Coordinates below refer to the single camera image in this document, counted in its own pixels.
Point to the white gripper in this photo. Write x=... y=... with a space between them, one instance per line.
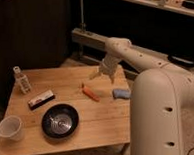
x=107 y=67

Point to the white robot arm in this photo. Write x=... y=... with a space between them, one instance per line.
x=159 y=93

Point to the black ceramic bowl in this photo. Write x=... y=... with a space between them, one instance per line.
x=60 y=121

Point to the orange marker pen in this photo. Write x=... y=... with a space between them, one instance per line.
x=87 y=91

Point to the vertical metal pole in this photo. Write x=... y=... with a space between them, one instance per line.
x=82 y=23

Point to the wooden table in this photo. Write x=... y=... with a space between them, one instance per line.
x=101 y=123

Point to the clear plastic bottle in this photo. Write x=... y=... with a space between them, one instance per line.
x=21 y=80

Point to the clear plastic cup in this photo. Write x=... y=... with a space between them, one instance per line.
x=11 y=128

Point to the long grey metal rail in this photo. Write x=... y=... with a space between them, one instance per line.
x=97 y=41

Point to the black handle on rail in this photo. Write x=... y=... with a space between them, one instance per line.
x=180 y=62

